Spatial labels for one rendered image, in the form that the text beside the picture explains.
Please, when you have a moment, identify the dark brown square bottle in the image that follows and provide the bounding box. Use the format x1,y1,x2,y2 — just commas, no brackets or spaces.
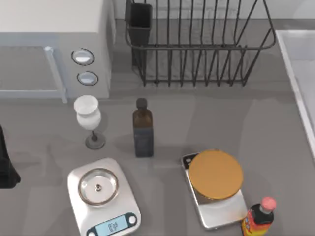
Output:
132,98,155,158

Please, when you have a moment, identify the white goblet cup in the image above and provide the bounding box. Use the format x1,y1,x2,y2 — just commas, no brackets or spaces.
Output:
73,95,107,150

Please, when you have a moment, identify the microwave knob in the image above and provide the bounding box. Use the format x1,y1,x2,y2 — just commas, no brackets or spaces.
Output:
76,71,99,87
70,48,95,67

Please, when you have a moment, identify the silver scale with orange plate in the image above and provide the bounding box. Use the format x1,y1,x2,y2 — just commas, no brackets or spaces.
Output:
181,148,249,231

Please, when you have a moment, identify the white kitchen scale with display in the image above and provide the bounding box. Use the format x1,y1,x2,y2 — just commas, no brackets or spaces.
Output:
67,157,142,236

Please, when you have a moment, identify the black cutlery holder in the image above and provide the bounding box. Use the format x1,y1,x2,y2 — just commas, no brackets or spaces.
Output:
125,2,153,47

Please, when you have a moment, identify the pale microwave oven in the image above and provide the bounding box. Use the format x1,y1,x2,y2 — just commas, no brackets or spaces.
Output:
0,0,116,104

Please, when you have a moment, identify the dark bottle with pink cap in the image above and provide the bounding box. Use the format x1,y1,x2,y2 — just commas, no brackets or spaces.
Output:
241,196,277,236

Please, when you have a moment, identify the black wire dish rack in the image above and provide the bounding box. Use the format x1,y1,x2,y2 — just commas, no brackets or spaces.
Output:
124,0,276,88

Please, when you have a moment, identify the microwave door handle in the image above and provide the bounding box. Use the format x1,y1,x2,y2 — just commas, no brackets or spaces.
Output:
44,46,68,104

